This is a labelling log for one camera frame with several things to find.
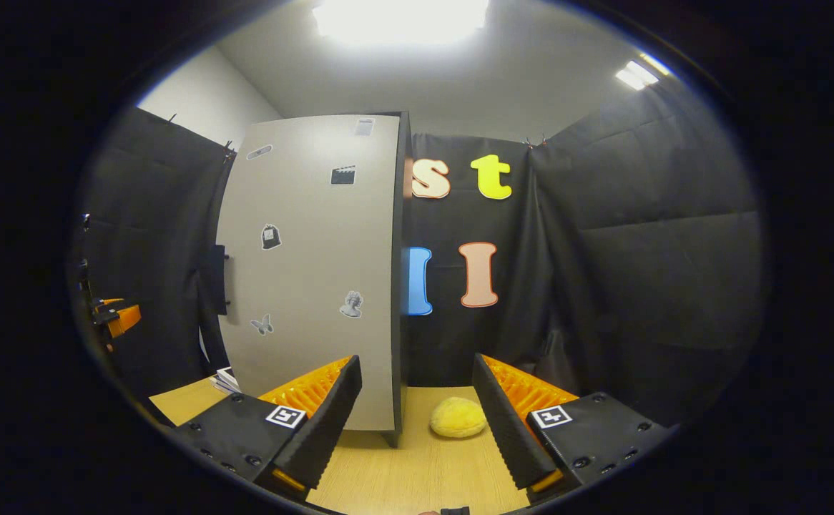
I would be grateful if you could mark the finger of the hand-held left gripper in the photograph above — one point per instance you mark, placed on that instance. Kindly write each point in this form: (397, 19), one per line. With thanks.
(108, 303)
(125, 319)

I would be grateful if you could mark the small ceiling light panel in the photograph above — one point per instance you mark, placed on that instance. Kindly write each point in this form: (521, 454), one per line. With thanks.
(640, 71)

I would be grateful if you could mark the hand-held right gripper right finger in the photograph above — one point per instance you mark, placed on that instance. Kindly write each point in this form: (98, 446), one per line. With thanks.
(503, 422)

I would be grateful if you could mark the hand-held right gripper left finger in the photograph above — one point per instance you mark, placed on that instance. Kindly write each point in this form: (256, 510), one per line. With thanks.
(327, 422)

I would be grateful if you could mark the large ceiling light panel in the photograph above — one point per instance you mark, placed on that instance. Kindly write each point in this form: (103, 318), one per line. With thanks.
(400, 21)

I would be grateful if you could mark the black backdrop cloth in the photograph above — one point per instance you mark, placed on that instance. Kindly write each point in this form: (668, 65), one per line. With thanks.
(639, 250)

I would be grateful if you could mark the light grey cabinet door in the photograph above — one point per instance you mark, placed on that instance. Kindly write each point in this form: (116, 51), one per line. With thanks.
(310, 272)

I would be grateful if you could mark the blue cover book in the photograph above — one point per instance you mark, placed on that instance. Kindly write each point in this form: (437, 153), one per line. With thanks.
(225, 388)

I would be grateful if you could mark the yellow plush ball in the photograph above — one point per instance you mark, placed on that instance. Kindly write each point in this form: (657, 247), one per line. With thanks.
(458, 418)

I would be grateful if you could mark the dark grey cabinet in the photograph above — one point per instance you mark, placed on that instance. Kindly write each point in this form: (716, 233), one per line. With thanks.
(403, 286)

